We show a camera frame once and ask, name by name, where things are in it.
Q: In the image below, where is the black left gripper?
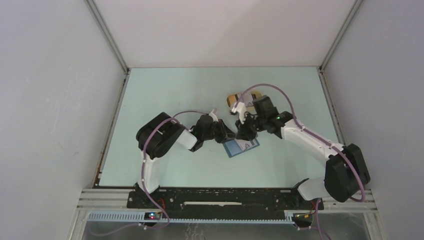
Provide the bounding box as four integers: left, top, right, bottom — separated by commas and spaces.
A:
202, 119, 237, 144

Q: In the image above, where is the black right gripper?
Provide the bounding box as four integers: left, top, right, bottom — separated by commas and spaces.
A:
235, 112, 267, 142

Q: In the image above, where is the white card with picture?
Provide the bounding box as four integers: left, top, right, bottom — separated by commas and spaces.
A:
235, 139, 257, 151

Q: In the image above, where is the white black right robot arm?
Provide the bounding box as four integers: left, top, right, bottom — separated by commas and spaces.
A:
230, 95, 371, 209

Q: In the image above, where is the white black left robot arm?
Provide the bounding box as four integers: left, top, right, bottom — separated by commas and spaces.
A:
135, 112, 236, 208

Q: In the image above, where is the stack of cards in tray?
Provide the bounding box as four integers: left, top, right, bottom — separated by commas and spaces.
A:
240, 92, 258, 107

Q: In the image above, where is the orange card with black stripe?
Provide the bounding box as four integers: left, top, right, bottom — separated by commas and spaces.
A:
227, 94, 241, 107

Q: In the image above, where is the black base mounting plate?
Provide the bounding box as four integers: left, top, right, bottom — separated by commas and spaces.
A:
126, 186, 324, 221

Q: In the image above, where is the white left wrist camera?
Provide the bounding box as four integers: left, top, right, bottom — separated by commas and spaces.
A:
208, 108, 219, 122

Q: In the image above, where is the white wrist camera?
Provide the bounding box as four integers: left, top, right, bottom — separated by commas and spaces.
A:
230, 101, 247, 125
208, 108, 219, 122

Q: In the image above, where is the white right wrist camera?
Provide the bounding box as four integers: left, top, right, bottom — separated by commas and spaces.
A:
230, 101, 247, 125

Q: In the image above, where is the grey cable duct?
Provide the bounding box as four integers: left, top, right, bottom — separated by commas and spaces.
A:
86, 211, 312, 224

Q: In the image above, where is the aluminium frame rail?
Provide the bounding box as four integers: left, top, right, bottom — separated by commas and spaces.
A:
76, 188, 379, 213

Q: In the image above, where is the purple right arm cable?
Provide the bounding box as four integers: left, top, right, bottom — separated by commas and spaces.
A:
238, 83, 367, 240

